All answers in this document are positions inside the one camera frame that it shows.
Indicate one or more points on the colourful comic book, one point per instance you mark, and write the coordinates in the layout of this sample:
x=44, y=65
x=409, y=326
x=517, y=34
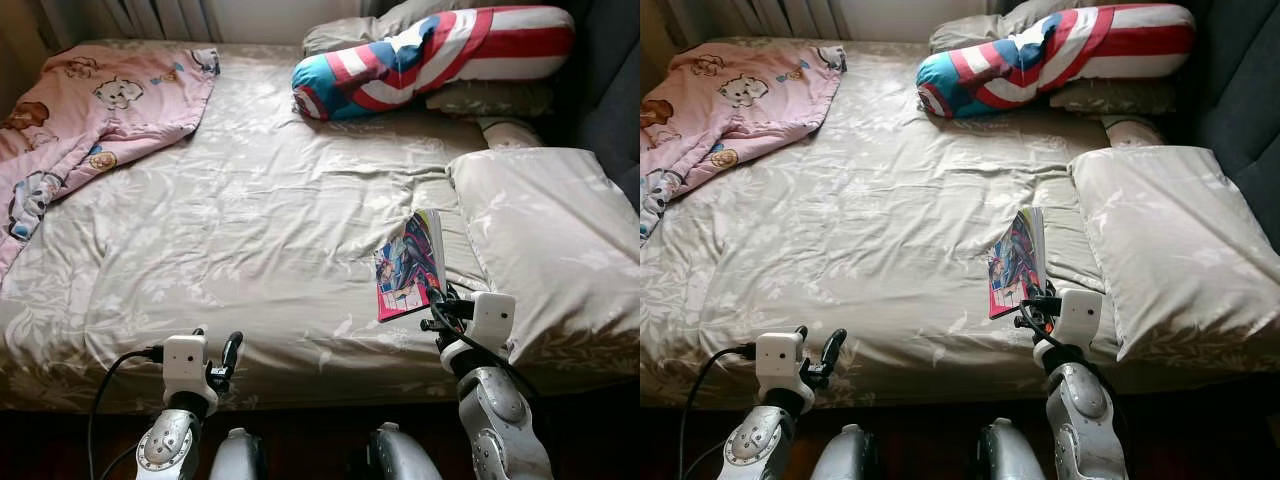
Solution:
x=410, y=265
x=1018, y=262

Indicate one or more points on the large beige floral pillow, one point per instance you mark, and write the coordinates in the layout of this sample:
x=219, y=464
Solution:
x=1170, y=240
x=550, y=240

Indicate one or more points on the pink cartoon print quilt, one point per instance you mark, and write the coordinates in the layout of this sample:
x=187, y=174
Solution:
x=100, y=110
x=730, y=110

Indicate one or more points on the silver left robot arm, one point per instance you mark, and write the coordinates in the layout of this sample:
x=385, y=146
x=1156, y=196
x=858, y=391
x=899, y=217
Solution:
x=170, y=445
x=755, y=445

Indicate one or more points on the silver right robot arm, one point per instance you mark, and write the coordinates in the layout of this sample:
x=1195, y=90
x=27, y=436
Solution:
x=1085, y=410
x=495, y=410

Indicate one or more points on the bed with beige floral sheet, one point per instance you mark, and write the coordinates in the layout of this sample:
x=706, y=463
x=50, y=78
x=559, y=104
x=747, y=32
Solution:
x=250, y=230
x=880, y=230

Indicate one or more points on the silver right robot leg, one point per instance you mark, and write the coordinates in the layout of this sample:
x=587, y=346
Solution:
x=400, y=460
x=1010, y=458

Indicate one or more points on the small beige floral cushion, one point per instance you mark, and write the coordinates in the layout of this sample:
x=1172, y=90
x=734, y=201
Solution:
x=1135, y=131
x=510, y=133

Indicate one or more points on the dark grey padded headboard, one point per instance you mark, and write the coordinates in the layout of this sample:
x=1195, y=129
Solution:
x=615, y=100
x=1245, y=100

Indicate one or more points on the red white blue striped pillow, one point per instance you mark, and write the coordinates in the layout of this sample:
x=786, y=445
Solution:
x=1120, y=42
x=500, y=45

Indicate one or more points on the grey pleated curtain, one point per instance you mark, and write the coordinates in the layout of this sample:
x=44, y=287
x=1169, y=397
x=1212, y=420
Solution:
x=770, y=12
x=150, y=14

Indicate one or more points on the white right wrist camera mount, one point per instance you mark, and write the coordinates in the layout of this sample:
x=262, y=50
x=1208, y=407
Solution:
x=1080, y=315
x=492, y=320

